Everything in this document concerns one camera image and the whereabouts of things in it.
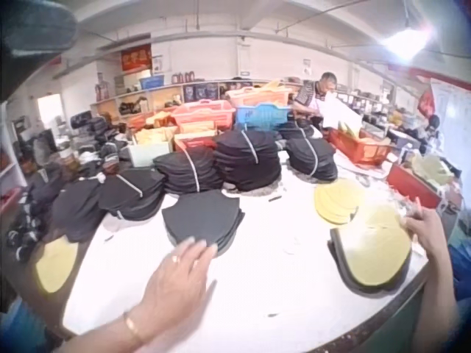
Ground ceiling lamp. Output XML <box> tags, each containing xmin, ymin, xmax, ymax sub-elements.
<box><xmin>381</xmin><ymin>20</ymin><xmax>432</xmax><ymax>57</ymax></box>

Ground red box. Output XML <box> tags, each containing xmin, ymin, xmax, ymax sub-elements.
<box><xmin>385</xmin><ymin>160</ymin><xmax>443</xmax><ymax>210</ymax></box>

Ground red flag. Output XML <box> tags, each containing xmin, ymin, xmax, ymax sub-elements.
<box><xmin>417</xmin><ymin>87</ymin><xmax>438</xmax><ymax>118</ymax></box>

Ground white sheet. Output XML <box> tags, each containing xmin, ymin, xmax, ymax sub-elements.
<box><xmin>319</xmin><ymin>90</ymin><xmax>364</xmax><ymax>134</ymax></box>

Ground tied bundle of black pieces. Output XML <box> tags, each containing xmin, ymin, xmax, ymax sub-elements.
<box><xmin>50</xmin><ymin>179</ymin><xmax>108</xmax><ymax>244</ymax></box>
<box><xmin>212</xmin><ymin>129</ymin><xmax>283</xmax><ymax>192</ymax></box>
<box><xmin>152</xmin><ymin>148</ymin><xmax>226</xmax><ymax>195</ymax></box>
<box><xmin>285</xmin><ymin>136</ymin><xmax>339</xmax><ymax>182</ymax></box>
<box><xmin>98</xmin><ymin>170</ymin><xmax>167</xmax><ymax>222</ymax></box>

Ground blue plastic crate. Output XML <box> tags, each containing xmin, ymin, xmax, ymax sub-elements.
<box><xmin>235</xmin><ymin>101</ymin><xmax>291</xmax><ymax>130</ymax></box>

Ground stack of yellow foam pieces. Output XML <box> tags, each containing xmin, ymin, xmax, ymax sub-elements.
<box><xmin>314</xmin><ymin>179</ymin><xmax>369</xmax><ymax>226</ymax></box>

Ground orange plastic crate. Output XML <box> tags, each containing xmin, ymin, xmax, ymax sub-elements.
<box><xmin>225</xmin><ymin>85</ymin><xmax>292</xmax><ymax>108</ymax></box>

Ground boxes of yellow pieces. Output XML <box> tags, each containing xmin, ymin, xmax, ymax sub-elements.
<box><xmin>132</xmin><ymin>112</ymin><xmax>218</xmax><ymax>147</ymax></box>

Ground person's left hand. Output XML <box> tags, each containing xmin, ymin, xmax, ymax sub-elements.
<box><xmin>128</xmin><ymin>237</ymin><xmax>219</xmax><ymax>341</ymax></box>

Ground white side shelf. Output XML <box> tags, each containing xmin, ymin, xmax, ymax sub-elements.
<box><xmin>0</xmin><ymin>101</ymin><xmax>29</xmax><ymax>209</ymax></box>

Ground loose stack of black pieces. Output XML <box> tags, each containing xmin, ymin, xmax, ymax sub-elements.
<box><xmin>161</xmin><ymin>188</ymin><xmax>247</xmax><ymax>255</ymax></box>

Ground person's right hand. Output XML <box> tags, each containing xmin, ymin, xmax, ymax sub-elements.
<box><xmin>403</xmin><ymin>197</ymin><xmax>453</xmax><ymax>261</ymax></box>

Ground wall shelf with goods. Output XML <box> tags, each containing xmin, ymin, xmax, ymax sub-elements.
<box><xmin>89</xmin><ymin>77</ymin><xmax>295</xmax><ymax>119</ymax></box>

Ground gold bracelet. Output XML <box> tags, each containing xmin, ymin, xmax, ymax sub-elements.
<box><xmin>123</xmin><ymin>311</ymin><xmax>145</xmax><ymax>346</ymax></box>

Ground yellow foam pieces at edge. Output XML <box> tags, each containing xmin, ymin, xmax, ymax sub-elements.
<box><xmin>35</xmin><ymin>238</ymin><xmax>80</xmax><ymax>294</ymax></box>

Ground red plastic crate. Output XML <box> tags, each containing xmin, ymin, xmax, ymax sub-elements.
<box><xmin>326</xmin><ymin>126</ymin><xmax>397</xmax><ymax>165</ymax></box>

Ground red banner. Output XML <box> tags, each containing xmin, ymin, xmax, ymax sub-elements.
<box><xmin>120</xmin><ymin>43</ymin><xmax>153</xmax><ymax>74</ymax></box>

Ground pink plastic crate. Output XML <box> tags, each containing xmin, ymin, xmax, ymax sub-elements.
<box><xmin>170</xmin><ymin>98</ymin><xmax>237</xmax><ymax>130</ymax></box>

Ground yellow and black piece stack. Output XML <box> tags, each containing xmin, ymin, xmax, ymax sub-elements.
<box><xmin>327</xmin><ymin>204</ymin><xmax>414</xmax><ymax>296</ymax></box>

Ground pale green box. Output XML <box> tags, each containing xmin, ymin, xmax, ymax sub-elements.
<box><xmin>127</xmin><ymin>140</ymin><xmax>174</xmax><ymax>169</ymax></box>

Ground heap of black pieces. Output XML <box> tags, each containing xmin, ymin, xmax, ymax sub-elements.
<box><xmin>6</xmin><ymin>183</ymin><xmax>57</xmax><ymax>263</ymax></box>

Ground heap of pale yellow pieces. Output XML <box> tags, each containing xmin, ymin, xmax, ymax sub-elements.
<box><xmin>409</xmin><ymin>153</ymin><xmax>458</xmax><ymax>189</ymax></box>

